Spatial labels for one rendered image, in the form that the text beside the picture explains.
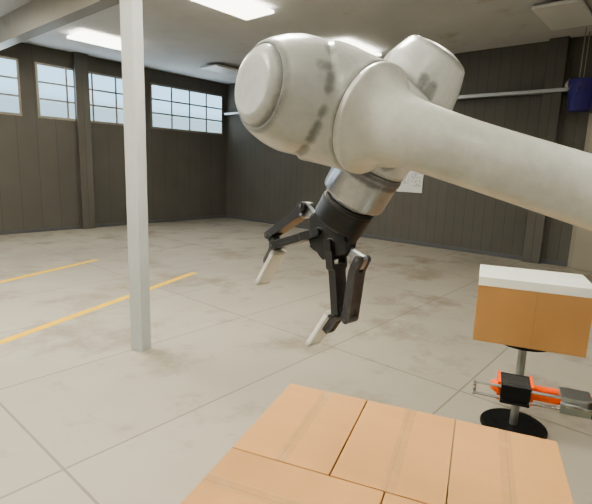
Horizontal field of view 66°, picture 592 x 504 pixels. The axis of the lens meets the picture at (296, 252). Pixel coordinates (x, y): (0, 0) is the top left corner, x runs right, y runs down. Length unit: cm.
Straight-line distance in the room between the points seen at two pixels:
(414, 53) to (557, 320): 259
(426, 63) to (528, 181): 21
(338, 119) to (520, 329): 270
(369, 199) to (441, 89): 15
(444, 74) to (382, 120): 17
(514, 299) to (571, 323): 32
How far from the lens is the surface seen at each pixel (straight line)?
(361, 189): 58
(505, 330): 304
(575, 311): 303
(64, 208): 1195
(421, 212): 1050
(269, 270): 74
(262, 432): 204
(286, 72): 40
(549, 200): 41
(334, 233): 64
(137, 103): 401
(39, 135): 1174
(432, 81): 55
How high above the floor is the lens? 163
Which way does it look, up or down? 11 degrees down
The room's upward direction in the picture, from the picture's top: 2 degrees clockwise
